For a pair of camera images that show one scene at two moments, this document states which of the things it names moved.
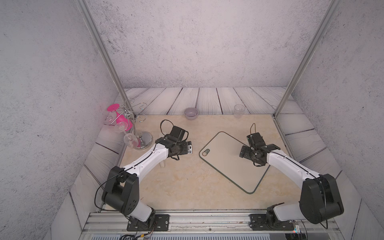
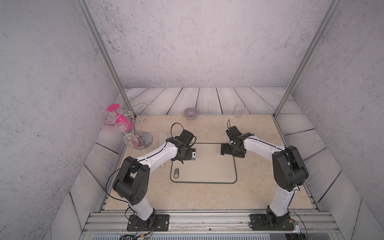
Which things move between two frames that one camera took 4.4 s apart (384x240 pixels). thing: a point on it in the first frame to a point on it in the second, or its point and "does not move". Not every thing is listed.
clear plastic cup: [238, 109] does not move
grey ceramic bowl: [191, 113] does not move
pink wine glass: [121, 120] does not move
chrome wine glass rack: [130, 112] does not move
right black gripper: [245, 154] to [239, 154]
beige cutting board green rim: [222, 153] to [210, 166]
